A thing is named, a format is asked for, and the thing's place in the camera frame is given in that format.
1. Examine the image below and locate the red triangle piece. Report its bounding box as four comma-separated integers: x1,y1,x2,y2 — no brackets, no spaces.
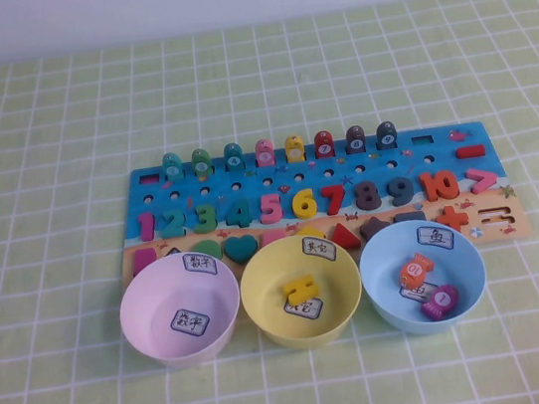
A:
327,221,361,253

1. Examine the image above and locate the light blue plastic bowl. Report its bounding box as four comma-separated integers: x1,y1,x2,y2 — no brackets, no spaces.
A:
354,211,494,343

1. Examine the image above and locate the pink shape piece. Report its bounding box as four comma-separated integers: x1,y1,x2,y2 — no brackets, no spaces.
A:
259,229,286,247

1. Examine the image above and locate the green checked tablecloth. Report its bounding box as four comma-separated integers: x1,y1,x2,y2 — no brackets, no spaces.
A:
0,0,539,404

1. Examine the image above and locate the dark teal fish peg four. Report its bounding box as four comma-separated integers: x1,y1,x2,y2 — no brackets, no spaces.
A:
220,140,247,173

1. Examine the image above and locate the brown number eight piece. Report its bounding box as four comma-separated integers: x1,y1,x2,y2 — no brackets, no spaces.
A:
352,179,385,213

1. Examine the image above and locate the orange fish number ten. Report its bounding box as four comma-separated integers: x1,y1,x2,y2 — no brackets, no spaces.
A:
395,250,436,289

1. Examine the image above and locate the slate square piece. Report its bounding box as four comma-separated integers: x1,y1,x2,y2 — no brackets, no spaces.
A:
392,209,428,229

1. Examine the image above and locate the dark teal number four piece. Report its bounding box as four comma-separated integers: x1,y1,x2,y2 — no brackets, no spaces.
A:
219,198,255,232

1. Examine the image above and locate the green number three piece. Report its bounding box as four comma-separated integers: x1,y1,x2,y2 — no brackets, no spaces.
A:
188,203,220,236

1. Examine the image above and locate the teal fish peg number two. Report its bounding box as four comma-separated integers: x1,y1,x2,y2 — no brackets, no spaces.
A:
159,150,186,182

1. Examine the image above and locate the dark teal heart piece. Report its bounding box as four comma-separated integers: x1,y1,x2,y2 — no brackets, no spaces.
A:
223,233,261,267

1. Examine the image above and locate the green circle shape piece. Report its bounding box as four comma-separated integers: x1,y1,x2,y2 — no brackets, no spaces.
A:
189,237,224,267

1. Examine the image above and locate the brown star piece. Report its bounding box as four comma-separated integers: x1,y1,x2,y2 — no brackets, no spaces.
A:
356,214,390,242

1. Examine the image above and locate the teal number two piece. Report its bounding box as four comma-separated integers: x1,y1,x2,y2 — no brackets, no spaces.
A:
156,207,189,240

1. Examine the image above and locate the green fish peg number three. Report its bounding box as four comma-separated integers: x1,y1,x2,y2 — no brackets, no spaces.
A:
189,146,216,178

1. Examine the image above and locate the red fish peg number seven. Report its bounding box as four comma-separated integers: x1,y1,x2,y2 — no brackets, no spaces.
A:
312,127,338,160

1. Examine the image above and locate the slate number nine piece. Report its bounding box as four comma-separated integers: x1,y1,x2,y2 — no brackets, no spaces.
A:
386,175,418,208

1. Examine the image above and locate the yellow plastic bowl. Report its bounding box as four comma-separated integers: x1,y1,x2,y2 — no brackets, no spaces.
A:
233,227,371,357

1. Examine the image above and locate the magenta shape piece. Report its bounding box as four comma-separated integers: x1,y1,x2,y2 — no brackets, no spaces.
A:
133,248,159,275

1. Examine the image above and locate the pink greater-than sign piece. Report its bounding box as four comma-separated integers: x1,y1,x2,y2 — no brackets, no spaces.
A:
463,164,500,195

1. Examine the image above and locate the orange plus sign piece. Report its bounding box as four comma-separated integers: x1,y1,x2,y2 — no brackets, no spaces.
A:
435,203,471,236

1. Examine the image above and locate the slate fish peg number nine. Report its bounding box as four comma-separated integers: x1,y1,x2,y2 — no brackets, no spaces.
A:
373,119,400,151

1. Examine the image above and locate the red number seven piece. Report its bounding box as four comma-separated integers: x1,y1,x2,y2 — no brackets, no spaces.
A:
317,183,350,218

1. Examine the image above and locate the pink plastic bowl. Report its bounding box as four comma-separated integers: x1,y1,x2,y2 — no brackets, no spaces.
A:
111,244,251,378

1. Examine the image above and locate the yellow equals sign piece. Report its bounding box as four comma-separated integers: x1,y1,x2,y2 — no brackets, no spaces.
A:
280,273,320,307

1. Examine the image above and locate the pink number five piece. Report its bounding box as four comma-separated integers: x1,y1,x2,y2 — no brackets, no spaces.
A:
256,192,287,226

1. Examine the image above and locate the yellow number six piece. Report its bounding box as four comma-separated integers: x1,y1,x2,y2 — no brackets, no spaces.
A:
289,186,321,222

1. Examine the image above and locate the magenta number one piece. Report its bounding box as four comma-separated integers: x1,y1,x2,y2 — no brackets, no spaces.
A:
135,210,158,241

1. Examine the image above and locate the orange number ten piece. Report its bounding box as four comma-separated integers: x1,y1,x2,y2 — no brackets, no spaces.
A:
418,168,461,204

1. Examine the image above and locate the pink fish peg number five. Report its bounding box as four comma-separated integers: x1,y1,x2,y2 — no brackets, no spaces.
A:
252,136,278,168

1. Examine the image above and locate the yellow fish peg number six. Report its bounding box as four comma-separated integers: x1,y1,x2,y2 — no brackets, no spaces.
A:
282,132,308,164

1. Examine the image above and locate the colourful wooden puzzle board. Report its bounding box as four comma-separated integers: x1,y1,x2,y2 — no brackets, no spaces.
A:
107,115,534,294

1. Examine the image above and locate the purple fish number one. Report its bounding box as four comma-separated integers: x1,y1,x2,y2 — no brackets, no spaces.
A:
418,282,463,322

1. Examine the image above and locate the brown fish peg number eight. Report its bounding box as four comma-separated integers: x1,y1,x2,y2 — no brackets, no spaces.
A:
342,123,369,156

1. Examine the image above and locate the red minus sign piece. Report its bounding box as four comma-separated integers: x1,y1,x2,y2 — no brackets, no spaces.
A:
453,142,487,160

